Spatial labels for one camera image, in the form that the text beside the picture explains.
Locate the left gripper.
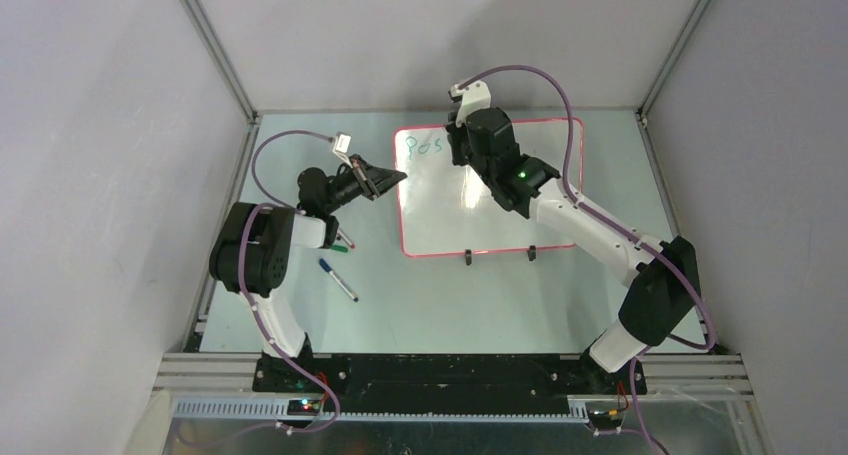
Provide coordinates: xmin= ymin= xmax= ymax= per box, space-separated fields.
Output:
xmin=323 ymin=154 xmax=405 ymax=214

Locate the pink framed whiteboard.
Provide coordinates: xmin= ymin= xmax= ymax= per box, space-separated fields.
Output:
xmin=393 ymin=125 xmax=576 ymax=258

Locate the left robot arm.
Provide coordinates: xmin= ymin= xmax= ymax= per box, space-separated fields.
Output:
xmin=209 ymin=154 xmax=407 ymax=392

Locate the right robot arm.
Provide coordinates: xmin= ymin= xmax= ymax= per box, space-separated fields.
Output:
xmin=445 ymin=108 xmax=703 ymax=393

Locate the red whiteboard marker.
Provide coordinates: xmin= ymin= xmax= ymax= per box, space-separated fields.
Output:
xmin=337 ymin=229 xmax=356 ymax=250

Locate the blue whiteboard marker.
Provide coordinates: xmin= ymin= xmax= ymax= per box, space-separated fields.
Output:
xmin=318 ymin=258 xmax=359 ymax=302

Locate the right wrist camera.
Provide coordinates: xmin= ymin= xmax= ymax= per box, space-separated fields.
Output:
xmin=448 ymin=81 xmax=491 ymax=127

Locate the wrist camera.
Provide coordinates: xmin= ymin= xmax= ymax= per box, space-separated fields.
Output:
xmin=331 ymin=132 xmax=352 ymax=166
xmin=448 ymin=81 xmax=491 ymax=127

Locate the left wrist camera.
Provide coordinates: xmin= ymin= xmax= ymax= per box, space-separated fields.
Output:
xmin=331 ymin=132 xmax=352 ymax=166

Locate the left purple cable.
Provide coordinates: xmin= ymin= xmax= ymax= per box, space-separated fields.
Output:
xmin=173 ymin=129 xmax=342 ymax=443

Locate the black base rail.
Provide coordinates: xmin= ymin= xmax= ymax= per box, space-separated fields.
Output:
xmin=252 ymin=354 xmax=647 ymax=416

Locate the aluminium frame front rail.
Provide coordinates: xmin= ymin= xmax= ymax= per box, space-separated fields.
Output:
xmin=153 ymin=353 xmax=753 ymax=425

